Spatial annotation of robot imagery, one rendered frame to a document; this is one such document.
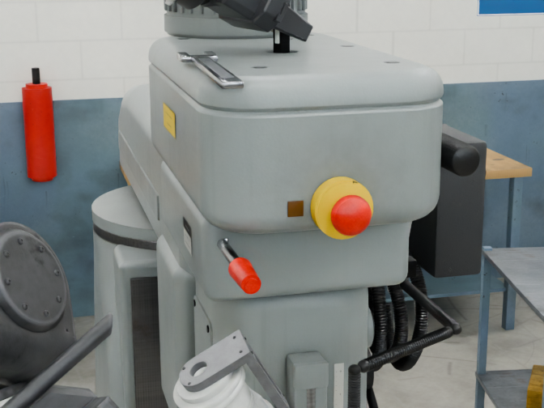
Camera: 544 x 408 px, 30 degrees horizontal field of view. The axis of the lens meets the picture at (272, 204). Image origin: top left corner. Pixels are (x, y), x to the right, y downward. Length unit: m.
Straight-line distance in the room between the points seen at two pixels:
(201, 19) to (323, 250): 0.39
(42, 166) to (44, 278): 4.53
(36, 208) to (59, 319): 4.72
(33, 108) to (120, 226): 3.60
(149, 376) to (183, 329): 0.32
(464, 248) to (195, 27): 0.53
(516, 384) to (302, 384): 3.02
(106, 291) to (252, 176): 0.80
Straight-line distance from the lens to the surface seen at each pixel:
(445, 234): 1.55
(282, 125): 0.98
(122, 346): 1.67
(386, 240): 1.15
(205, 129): 1.01
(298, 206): 1.00
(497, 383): 4.16
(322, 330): 1.20
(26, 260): 0.80
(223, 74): 0.95
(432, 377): 4.92
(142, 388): 1.68
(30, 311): 0.78
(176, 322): 1.37
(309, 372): 1.17
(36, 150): 5.31
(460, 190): 1.54
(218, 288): 1.11
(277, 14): 1.12
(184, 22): 1.37
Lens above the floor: 2.02
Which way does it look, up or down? 15 degrees down
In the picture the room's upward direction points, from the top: straight up
